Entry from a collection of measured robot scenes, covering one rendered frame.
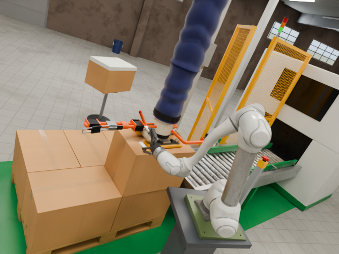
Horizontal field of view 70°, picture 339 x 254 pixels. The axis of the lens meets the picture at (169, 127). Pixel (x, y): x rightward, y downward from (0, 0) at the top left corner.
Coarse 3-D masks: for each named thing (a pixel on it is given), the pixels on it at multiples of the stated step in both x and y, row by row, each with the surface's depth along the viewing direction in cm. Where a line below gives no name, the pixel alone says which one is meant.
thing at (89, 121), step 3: (87, 120) 161; (90, 120) 163; (93, 120) 164; (96, 120) 166; (87, 123) 160; (90, 123) 159; (93, 123) 161; (96, 123) 162; (99, 123) 163; (90, 126) 160; (87, 129) 160; (90, 129) 161
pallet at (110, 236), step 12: (12, 168) 232; (12, 180) 231; (24, 228) 184; (120, 228) 213; (132, 228) 233; (144, 228) 238; (84, 240) 193; (96, 240) 209; (108, 240) 212; (36, 252) 171; (48, 252) 177; (60, 252) 189; (72, 252) 193
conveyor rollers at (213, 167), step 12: (204, 156) 302; (216, 156) 312; (228, 156) 329; (276, 156) 389; (192, 168) 267; (204, 168) 277; (216, 168) 287; (228, 168) 296; (192, 180) 244; (204, 180) 254; (216, 180) 264
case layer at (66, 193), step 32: (32, 160) 191; (64, 160) 204; (96, 160) 219; (32, 192) 165; (64, 192) 175; (96, 192) 185; (160, 192) 218; (32, 224) 163; (64, 224) 171; (96, 224) 191; (128, 224) 216
